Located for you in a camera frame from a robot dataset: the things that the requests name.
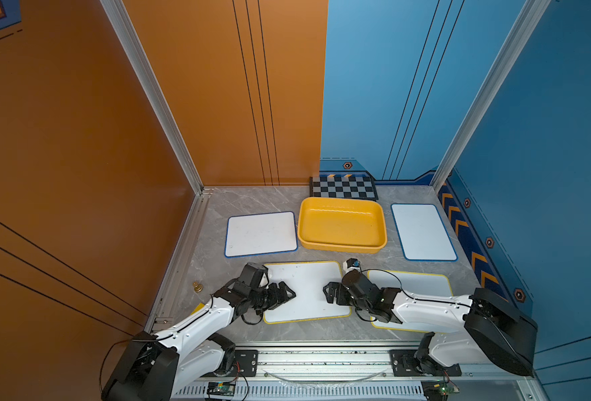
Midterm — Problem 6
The aluminium corner post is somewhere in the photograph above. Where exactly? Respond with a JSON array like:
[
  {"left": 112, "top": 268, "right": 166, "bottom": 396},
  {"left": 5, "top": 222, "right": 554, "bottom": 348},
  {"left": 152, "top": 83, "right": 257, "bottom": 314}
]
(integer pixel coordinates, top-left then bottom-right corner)
[
  {"left": 99, "top": 0, "right": 205, "bottom": 195},
  {"left": 430, "top": 0, "right": 551, "bottom": 194}
]

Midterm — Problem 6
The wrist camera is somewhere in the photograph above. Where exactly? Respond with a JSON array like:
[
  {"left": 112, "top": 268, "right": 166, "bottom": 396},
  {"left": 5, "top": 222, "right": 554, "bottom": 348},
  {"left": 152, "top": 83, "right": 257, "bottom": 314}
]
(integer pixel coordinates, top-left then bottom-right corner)
[
  {"left": 246, "top": 263, "right": 269, "bottom": 288},
  {"left": 342, "top": 258, "right": 362, "bottom": 274}
]

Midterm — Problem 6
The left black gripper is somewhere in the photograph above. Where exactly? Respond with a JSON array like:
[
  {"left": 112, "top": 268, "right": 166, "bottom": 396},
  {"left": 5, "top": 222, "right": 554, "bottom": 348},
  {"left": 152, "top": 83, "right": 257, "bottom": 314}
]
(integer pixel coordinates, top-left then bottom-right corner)
[{"left": 249, "top": 280, "right": 298, "bottom": 316}]

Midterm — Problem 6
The yellow rectangular block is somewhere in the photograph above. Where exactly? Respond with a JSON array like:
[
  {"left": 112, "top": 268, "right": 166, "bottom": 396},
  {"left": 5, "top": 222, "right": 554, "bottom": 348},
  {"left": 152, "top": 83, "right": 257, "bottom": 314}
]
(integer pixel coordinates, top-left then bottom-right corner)
[{"left": 191, "top": 302, "right": 205, "bottom": 314}]

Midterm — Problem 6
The left aluminium corner post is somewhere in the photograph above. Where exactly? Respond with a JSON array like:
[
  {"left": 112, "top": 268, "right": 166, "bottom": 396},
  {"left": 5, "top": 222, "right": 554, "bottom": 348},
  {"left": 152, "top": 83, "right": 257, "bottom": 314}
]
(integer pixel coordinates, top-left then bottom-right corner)
[{"left": 99, "top": 0, "right": 205, "bottom": 195}]

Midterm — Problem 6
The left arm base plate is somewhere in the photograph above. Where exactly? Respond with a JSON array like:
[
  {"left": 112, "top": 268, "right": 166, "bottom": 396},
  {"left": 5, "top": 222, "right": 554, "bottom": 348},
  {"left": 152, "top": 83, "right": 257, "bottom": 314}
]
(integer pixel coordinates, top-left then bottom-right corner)
[{"left": 205, "top": 349, "right": 259, "bottom": 378}]

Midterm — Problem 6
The black grey checkerboard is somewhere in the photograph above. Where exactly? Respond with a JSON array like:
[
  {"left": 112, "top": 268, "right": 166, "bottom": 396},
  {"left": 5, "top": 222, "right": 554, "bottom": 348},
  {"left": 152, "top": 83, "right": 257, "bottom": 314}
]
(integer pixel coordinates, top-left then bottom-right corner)
[{"left": 309, "top": 174, "right": 378, "bottom": 202}]

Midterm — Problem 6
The left blue-framed whiteboard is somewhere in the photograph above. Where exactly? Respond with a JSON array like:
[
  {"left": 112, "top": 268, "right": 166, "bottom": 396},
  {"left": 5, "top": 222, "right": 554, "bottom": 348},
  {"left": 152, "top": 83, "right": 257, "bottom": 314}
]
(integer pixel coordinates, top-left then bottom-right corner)
[{"left": 224, "top": 212, "right": 298, "bottom": 258}]

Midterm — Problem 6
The yellow plastic storage box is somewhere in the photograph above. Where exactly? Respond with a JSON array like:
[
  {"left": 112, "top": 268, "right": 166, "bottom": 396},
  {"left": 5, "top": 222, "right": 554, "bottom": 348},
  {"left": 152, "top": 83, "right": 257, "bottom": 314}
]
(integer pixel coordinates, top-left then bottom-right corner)
[{"left": 297, "top": 197, "right": 388, "bottom": 254}]

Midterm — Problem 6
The right green circuit board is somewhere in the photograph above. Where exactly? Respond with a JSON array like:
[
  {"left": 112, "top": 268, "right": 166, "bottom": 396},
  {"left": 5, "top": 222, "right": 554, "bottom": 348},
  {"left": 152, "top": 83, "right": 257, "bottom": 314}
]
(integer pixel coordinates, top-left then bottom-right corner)
[{"left": 421, "top": 382, "right": 460, "bottom": 401}]

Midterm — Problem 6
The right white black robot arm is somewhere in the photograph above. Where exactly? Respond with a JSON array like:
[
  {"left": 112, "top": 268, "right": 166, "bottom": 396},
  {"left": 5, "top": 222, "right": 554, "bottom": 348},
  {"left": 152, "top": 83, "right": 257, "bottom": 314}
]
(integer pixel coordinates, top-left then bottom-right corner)
[{"left": 323, "top": 267, "right": 538, "bottom": 377}]

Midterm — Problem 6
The right blue-framed whiteboard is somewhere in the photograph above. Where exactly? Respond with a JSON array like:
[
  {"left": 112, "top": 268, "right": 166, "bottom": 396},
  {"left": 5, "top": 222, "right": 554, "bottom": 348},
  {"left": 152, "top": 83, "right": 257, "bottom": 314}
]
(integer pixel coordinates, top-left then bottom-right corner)
[{"left": 391, "top": 204, "right": 458, "bottom": 262}]

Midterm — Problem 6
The small brass knob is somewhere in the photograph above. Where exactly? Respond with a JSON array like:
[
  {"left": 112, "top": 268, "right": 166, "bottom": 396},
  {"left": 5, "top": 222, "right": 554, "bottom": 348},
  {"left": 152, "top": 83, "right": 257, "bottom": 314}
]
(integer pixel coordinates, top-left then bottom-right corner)
[{"left": 193, "top": 282, "right": 204, "bottom": 293}]

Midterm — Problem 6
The aluminium front rail frame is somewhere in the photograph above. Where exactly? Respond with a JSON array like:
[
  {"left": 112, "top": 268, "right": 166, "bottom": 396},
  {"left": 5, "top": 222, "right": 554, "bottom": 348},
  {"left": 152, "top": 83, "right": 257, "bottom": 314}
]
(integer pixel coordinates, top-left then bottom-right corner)
[{"left": 169, "top": 343, "right": 548, "bottom": 400}]

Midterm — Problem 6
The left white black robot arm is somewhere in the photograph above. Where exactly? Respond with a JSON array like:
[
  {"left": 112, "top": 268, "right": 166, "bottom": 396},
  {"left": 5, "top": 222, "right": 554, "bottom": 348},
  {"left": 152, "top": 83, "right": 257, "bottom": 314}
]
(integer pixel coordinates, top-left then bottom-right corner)
[{"left": 100, "top": 262, "right": 297, "bottom": 400}]

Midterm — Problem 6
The blue-framed whiteboard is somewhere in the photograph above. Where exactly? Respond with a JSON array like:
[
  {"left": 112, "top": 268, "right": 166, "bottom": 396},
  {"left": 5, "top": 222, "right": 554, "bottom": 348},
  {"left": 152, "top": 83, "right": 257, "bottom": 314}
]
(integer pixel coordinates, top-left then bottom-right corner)
[
  {"left": 224, "top": 212, "right": 298, "bottom": 258},
  {"left": 391, "top": 204, "right": 458, "bottom": 262}
]

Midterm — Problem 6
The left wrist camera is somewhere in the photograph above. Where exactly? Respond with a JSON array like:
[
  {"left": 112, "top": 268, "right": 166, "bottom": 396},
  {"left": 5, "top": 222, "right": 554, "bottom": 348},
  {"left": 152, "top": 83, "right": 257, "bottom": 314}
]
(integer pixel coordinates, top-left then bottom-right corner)
[{"left": 246, "top": 263, "right": 269, "bottom": 288}]

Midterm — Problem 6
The green circuit board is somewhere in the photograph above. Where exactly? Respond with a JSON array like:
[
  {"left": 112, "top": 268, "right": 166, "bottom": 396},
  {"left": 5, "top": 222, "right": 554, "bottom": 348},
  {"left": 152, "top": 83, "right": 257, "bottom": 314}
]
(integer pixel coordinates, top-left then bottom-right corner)
[
  {"left": 206, "top": 382, "right": 236, "bottom": 399},
  {"left": 421, "top": 382, "right": 460, "bottom": 401}
]

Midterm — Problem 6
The yellow-framed whiteboard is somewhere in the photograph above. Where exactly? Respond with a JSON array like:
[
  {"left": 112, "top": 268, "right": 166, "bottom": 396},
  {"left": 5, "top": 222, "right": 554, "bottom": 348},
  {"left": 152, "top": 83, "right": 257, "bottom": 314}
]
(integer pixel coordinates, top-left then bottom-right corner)
[
  {"left": 366, "top": 270, "right": 457, "bottom": 332},
  {"left": 263, "top": 261, "right": 352, "bottom": 325}
]

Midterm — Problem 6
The right aluminium corner post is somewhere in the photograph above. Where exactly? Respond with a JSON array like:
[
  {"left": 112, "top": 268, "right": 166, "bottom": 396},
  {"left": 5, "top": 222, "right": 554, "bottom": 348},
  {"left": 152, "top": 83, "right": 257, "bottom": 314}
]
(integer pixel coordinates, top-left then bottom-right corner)
[{"left": 430, "top": 0, "right": 551, "bottom": 194}]

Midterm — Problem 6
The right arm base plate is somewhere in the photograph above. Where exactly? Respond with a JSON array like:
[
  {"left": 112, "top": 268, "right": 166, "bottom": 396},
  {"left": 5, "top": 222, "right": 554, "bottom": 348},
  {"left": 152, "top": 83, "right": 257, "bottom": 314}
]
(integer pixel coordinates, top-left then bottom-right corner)
[{"left": 389, "top": 349, "right": 463, "bottom": 378}]

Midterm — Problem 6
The left green circuit board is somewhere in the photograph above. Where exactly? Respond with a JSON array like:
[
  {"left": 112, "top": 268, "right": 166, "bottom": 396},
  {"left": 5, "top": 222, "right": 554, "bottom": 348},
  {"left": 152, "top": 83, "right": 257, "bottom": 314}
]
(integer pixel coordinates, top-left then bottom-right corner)
[{"left": 206, "top": 382, "right": 236, "bottom": 399}]

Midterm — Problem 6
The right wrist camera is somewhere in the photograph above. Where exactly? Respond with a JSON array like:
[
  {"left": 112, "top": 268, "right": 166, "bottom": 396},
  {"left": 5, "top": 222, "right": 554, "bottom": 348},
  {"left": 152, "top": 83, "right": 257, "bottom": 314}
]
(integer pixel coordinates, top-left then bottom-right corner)
[{"left": 342, "top": 258, "right": 362, "bottom": 274}]

